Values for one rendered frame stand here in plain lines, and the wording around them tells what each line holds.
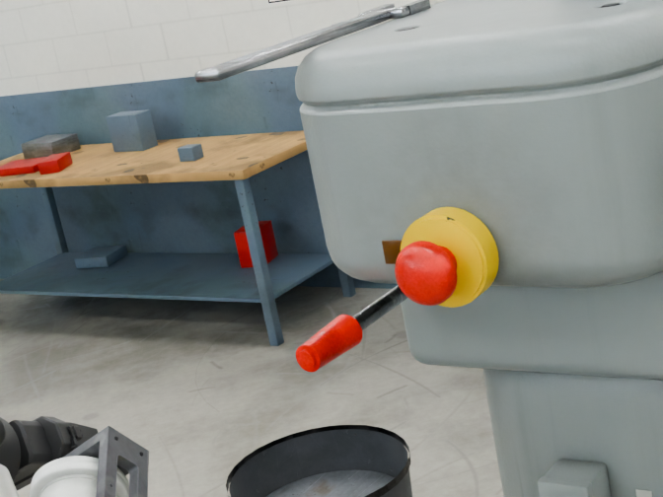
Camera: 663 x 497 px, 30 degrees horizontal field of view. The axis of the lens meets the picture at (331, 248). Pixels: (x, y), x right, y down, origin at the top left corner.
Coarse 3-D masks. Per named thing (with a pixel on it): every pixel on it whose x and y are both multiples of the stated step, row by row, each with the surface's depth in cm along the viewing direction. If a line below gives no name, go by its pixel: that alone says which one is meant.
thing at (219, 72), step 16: (368, 16) 89; (384, 16) 90; (400, 16) 90; (320, 32) 85; (336, 32) 85; (352, 32) 87; (272, 48) 80; (288, 48) 81; (304, 48) 82; (224, 64) 77; (240, 64) 77; (256, 64) 78; (208, 80) 76
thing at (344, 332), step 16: (400, 288) 90; (384, 304) 88; (336, 320) 84; (352, 320) 84; (368, 320) 86; (320, 336) 82; (336, 336) 82; (352, 336) 83; (304, 352) 81; (320, 352) 81; (336, 352) 82; (304, 368) 81
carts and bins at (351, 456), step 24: (312, 432) 335; (336, 432) 334; (360, 432) 331; (384, 432) 327; (264, 456) 330; (288, 456) 334; (312, 456) 336; (336, 456) 336; (360, 456) 333; (384, 456) 328; (240, 480) 322; (264, 480) 330; (288, 480) 335; (312, 480) 333; (336, 480) 330; (360, 480) 328; (384, 480) 325; (408, 480) 308
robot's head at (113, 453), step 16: (112, 432) 79; (80, 448) 80; (96, 448) 79; (112, 448) 78; (128, 448) 80; (144, 448) 81; (48, 464) 79; (112, 464) 77; (128, 464) 79; (144, 464) 80; (32, 480) 80; (112, 480) 77; (144, 480) 79; (96, 496) 76; (112, 496) 76; (128, 496) 78; (144, 496) 78
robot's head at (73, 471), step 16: (64, 464) 78; (80, 464) 78; (96, 464) 79; (48, 480) 79; (64, 480) 78; (80, 480) 78; (96, 480) 79; (32, 496) 80; (48, 496) 78; (64, 496) 77; (80, 496) 77
